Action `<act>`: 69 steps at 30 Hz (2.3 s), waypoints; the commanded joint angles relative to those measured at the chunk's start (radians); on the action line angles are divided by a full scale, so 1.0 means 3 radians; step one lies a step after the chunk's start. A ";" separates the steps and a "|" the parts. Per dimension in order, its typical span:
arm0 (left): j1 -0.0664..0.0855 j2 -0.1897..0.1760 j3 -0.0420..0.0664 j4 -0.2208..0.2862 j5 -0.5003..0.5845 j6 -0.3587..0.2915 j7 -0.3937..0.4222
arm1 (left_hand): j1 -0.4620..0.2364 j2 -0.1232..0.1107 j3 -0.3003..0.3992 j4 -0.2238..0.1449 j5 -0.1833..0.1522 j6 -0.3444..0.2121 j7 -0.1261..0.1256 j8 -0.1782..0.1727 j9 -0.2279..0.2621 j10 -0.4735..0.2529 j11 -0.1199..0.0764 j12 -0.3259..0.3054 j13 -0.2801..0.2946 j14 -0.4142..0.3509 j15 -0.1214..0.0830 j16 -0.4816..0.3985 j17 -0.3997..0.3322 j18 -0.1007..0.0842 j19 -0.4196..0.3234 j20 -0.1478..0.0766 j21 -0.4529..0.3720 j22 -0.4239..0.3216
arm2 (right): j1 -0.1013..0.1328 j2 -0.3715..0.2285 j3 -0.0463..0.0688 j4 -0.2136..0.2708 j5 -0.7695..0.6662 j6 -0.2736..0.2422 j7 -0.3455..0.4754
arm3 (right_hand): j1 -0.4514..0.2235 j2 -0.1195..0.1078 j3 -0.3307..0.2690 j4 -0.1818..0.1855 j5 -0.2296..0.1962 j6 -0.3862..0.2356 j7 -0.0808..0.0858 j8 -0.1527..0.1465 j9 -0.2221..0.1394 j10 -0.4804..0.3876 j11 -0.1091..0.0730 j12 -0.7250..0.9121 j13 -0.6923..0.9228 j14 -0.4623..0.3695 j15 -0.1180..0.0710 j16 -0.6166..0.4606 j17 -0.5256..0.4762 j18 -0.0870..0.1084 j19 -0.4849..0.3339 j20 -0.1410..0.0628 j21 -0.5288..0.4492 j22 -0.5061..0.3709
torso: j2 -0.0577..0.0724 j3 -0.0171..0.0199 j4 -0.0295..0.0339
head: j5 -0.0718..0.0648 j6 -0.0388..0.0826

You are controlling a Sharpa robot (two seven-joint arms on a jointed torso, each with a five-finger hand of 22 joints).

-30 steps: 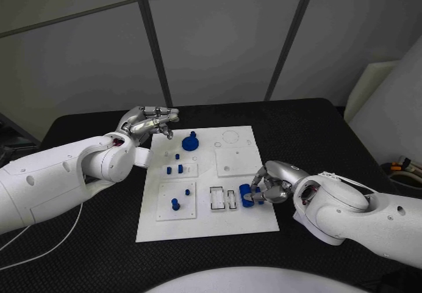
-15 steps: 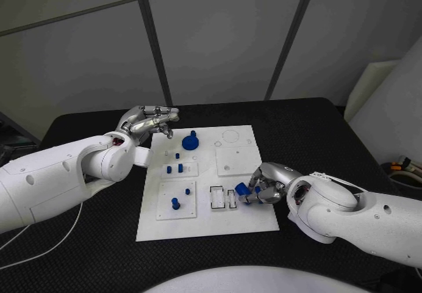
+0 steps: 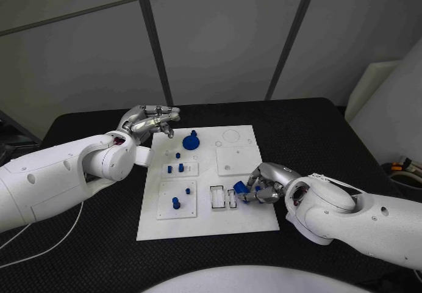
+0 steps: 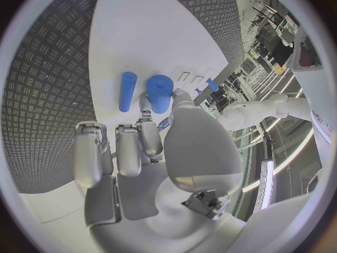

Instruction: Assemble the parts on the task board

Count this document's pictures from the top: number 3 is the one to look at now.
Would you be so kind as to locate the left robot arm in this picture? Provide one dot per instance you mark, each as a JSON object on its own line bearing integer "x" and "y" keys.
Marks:
{"x": 49, "y": 174}

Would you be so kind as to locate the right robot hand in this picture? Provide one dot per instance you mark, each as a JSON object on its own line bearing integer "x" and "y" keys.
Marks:
{"x": 268, "y": 183}

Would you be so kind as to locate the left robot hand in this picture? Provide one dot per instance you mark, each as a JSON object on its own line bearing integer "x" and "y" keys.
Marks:
{"x": 149, "y": 122}

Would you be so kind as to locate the blue plug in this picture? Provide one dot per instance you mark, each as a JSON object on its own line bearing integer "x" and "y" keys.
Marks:
{"x": 169, "y": 169}
{"x": 181, "y": 167}

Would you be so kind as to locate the blue cylinder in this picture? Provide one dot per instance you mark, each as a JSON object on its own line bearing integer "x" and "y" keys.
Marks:
{"x": 176, "y": 203}

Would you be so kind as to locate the blue block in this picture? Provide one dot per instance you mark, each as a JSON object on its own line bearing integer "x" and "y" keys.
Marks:
{"x": 240, "y": 187}

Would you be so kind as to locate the white task board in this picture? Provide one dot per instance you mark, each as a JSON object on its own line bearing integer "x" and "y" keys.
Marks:
{"x": 208, "y": 183}

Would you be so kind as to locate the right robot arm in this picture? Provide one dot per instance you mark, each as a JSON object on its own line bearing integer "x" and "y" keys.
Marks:
{"x": 346, "y": 217}

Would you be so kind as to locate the blue gear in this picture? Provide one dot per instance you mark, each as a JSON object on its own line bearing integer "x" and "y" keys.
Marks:
{"x": 191, "y": 142}

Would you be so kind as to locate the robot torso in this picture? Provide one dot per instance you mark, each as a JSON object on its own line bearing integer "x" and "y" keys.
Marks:
{"x": 254, "y": 280}

